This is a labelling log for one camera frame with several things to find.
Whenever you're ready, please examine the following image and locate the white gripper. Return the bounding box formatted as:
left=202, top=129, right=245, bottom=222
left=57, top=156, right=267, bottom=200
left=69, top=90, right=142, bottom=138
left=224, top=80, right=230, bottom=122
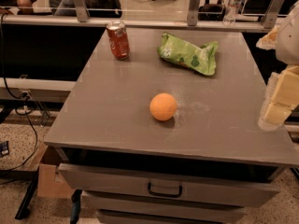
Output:
left=256, top=2, right=299, bottom=131

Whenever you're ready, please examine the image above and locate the orange fruit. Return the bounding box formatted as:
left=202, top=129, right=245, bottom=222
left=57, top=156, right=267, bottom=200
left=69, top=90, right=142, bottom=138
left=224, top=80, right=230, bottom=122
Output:
left=149, top=93, right=178, bottom=121

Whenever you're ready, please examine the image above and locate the green rice chip bag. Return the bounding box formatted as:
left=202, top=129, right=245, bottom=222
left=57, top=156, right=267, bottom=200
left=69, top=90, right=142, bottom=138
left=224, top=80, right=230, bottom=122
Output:
left=157, top=33, right=218, bottom=76

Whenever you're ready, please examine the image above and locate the grey drawer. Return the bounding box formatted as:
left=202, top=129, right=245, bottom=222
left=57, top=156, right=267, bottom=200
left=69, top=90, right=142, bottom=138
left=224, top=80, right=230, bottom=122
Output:
left=82, top=191, right=245, bottom=223
left=59, top=163, right=278, bottom=207

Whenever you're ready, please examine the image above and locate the seated person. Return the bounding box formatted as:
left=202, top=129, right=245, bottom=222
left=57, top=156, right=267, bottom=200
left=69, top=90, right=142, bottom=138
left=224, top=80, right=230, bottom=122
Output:
left=0, top=0, right=121, bottom=18

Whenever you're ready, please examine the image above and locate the cardboard box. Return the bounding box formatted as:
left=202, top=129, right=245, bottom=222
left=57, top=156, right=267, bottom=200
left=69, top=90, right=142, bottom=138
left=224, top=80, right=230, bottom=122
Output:
left=37, top=147, right=74, bottom=199

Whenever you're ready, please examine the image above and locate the black cable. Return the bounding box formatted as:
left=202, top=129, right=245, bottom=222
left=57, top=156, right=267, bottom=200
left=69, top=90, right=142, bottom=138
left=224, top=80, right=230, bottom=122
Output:
left=0, top=13, right=39, bottom=173

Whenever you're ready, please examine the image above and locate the metal rail with posts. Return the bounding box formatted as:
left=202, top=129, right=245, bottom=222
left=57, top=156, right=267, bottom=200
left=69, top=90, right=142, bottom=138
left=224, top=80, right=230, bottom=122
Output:
left=10, top=0, right=284, bottom=32

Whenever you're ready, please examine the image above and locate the black bag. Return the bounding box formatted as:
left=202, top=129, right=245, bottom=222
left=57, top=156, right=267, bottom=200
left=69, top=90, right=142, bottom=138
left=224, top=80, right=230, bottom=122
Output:
left=198, top=0, right=226, bottom=21

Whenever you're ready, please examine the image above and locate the grey middle drawer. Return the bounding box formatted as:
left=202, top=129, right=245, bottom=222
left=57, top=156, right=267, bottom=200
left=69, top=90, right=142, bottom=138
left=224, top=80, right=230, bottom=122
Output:
left=82, top=191, right=245, bottom=223

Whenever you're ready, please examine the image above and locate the black drawer handle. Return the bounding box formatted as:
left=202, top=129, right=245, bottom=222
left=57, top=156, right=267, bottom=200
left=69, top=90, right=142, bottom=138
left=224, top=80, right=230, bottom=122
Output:
left=147, top=182, right=183, bottom=199

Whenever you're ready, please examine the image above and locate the grey top drawer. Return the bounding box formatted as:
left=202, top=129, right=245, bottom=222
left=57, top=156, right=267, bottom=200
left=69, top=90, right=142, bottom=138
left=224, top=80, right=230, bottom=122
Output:
left=59, top=163, right=278, bottom=207

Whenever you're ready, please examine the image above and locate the clear plastic water bottle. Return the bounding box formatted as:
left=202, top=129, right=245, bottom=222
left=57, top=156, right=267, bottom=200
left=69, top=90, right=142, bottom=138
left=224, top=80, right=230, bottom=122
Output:
left=223, top=0, right=244, bottom=25

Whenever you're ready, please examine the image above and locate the red soda can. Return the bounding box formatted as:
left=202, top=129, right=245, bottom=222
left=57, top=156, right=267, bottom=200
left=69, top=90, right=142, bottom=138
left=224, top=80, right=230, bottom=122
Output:
left=107, top=21, right=130, bottom=60

